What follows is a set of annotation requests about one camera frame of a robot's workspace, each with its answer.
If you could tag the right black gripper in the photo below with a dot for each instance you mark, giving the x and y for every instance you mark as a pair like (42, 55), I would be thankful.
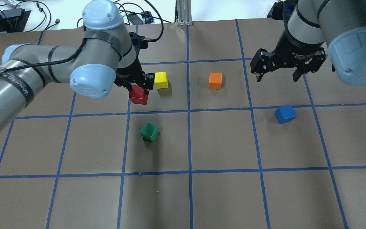
(299, 49)

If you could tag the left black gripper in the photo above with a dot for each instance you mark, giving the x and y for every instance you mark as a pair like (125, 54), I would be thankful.
(134, 72)

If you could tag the red wooden block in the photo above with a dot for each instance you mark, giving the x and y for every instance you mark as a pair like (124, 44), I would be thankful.
(138, 95)

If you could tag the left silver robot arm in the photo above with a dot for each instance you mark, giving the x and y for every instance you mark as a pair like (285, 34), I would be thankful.
(107, 56)

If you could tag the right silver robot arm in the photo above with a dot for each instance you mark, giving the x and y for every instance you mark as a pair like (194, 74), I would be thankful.
(315, 30)

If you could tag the yellow wooden block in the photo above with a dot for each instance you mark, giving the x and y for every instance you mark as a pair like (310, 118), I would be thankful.
(161, 80)

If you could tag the blue wooden block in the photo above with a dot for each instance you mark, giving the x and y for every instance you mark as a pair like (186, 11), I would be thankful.
(285, 114)

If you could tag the green wooden block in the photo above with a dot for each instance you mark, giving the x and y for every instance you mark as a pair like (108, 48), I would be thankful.
(149, 132)

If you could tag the orange wooden block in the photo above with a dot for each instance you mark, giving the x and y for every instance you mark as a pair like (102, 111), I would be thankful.
(215, 81)

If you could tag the black power adapter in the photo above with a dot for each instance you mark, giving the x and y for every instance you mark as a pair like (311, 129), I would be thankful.
(134, 19)

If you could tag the black equipment on desk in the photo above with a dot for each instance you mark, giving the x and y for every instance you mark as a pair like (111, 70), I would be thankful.
(13, 20)

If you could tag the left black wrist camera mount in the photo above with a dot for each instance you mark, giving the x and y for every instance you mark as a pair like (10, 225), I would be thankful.
(139, 42)

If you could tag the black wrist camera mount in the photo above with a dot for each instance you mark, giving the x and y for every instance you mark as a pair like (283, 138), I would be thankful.
(282, 9)
(139, 42)

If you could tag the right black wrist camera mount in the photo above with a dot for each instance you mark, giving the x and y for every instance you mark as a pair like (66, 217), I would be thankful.
(282, 9)

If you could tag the aluminium frame post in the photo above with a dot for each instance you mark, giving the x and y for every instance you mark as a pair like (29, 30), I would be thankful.
(184, 12)

